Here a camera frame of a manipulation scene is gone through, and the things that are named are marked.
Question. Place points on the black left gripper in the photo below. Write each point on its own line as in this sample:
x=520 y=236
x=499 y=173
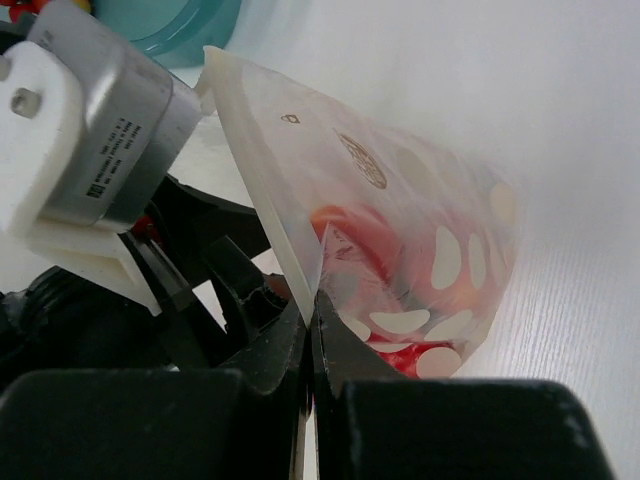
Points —
x=197 y=252

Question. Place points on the teal plastic bin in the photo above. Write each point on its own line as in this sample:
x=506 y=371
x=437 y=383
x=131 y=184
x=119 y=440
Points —
x=173 y=33

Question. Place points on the fake food pieces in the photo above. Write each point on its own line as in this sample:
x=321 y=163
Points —
x=421 y=298

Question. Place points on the red fake cherry bunch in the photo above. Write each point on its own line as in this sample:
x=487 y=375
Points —
x=16 y=9

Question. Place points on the clear zip top bag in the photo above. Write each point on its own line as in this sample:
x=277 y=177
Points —
x=298 y=150

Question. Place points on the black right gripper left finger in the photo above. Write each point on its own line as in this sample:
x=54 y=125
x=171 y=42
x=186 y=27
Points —
x=242 y=420

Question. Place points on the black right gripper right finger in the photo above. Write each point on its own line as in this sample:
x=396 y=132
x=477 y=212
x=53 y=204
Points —
x=374 y=423

